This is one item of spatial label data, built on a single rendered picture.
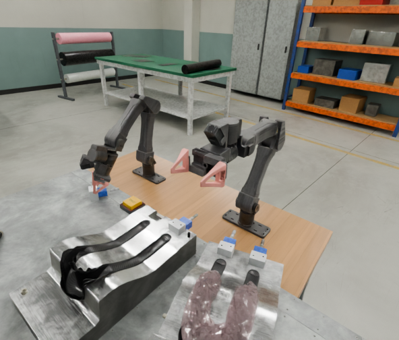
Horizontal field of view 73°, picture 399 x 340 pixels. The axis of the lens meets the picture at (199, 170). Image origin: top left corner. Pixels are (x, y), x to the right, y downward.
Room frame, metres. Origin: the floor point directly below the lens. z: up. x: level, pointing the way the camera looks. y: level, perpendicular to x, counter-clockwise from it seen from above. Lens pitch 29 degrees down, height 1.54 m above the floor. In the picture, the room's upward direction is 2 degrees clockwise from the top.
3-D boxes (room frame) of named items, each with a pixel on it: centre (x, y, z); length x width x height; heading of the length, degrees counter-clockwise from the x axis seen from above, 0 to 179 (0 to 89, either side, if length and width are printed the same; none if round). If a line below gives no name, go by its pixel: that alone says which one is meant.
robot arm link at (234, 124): (0.74, -0.10, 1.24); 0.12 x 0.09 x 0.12; 142
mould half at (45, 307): (0.59, 0.26, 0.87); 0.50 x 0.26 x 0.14; 142
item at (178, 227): (0.76, 0.04, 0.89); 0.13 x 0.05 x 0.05; 142
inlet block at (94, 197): (1.04, 0.44, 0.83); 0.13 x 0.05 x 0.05; 115
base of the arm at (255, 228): (0.88, -0.20, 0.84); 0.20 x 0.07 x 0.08; 52
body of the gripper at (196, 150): (0.66, -0.04, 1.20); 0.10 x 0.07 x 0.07; 52
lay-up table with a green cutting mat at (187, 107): (4.95, 0.75, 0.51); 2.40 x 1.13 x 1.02; 51
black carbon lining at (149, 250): (0.59, 0.24, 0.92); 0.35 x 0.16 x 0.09; 142
